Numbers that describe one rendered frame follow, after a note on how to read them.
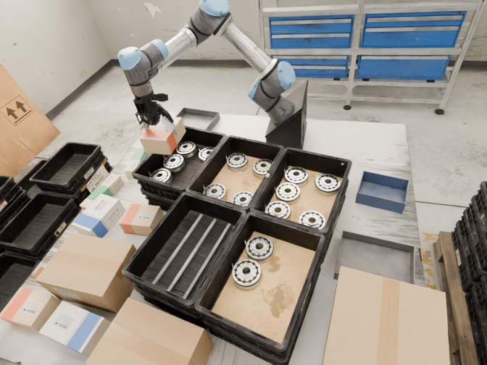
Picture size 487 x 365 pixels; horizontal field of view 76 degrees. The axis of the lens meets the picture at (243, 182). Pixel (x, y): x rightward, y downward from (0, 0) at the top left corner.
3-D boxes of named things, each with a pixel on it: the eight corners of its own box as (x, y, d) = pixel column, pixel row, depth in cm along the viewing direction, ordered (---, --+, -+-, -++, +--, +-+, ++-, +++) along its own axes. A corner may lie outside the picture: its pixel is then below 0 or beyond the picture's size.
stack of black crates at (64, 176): (95, 183, 258) (67, 141, 226) (126, 187, 250) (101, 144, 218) (64, 221, 233) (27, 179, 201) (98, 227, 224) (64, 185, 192)
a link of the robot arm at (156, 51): (148, 51, 121) (128, 64, 115) (157, 32, 112) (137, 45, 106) (163, 66, 123) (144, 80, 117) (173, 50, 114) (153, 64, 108)
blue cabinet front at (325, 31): (272, 76, 313) (268, 17, 273) (346, 77, 294) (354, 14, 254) (271, 77, 311) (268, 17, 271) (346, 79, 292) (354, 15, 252)
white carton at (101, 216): (98, 242, 145) (89, 231, 138) (80, 235, 149) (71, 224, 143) (126, 211, 157) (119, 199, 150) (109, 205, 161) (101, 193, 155)
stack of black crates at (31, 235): (64, 221, 232) (38, 191, 208) (98, 227, 224) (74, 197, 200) (26, 269, 207) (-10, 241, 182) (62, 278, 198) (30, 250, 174)
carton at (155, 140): (161, 129, 141) (156, 116, 135) (185, 131, 137) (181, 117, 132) (145, 152, 130) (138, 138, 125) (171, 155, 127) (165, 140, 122)
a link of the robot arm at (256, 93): (267, 99, 169) (248, 82, 165) (283, 87, 159) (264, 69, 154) (260, 114, 163) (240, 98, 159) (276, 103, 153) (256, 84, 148)
